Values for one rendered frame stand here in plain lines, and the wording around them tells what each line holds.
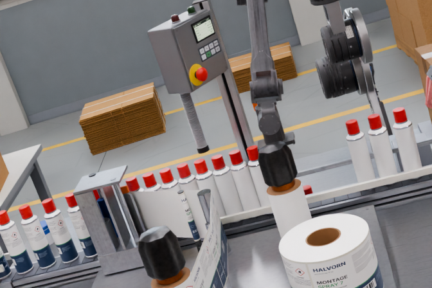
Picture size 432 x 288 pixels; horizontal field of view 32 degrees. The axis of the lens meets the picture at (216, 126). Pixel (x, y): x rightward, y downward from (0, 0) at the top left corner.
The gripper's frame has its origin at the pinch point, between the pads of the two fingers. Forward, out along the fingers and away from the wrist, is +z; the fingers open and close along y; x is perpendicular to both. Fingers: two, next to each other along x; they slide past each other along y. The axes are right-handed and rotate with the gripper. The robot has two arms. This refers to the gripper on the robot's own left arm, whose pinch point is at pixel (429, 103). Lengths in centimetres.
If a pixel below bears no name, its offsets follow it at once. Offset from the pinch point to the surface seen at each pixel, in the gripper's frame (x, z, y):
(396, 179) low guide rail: 0.1, 22.0, 4.0
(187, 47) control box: -66, 11, -3
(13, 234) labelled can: -94, 84, -2
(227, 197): -40, 46, 1
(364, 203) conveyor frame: -4.9, 31.9, 4.2
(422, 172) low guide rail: 5.8, 17.4, 4.2
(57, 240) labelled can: -81, 80, -1
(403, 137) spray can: -3.0, 10.7, 2.4
